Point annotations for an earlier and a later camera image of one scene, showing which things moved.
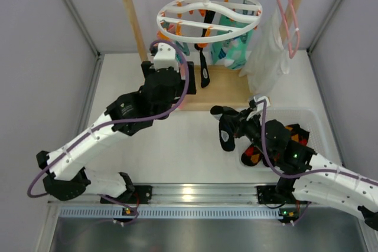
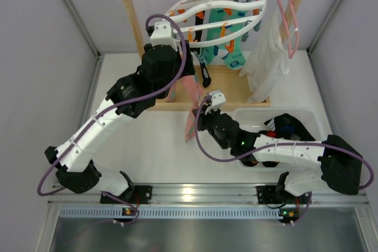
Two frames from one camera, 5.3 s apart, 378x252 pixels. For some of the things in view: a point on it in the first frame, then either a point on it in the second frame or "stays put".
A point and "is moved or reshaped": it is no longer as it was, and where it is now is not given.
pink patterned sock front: x=181 y=106 -> x=193 y=94
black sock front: x=228 y=118 is moved or reshaped
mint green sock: x=220 y=50 -> x=209 y=52
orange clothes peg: x=178 y=28 -> x=190 y=35
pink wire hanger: x=292 y=54 stays put
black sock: x=204 y=72 is moved or reshaped
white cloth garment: x=269 y=53 stays put
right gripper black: x=241 y=121 -> x=202 y=121
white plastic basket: x=319 y=140 stays put
